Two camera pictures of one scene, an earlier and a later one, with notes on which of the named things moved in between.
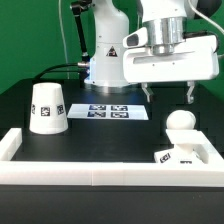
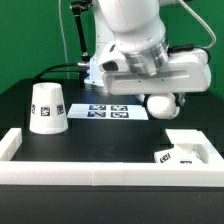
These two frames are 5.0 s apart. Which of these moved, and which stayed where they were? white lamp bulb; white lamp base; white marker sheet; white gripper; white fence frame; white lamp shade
Moved: white lamp bulb; white gripper
Stayed: white lamp shade; white fence frame; white lamp base; white marker sheet
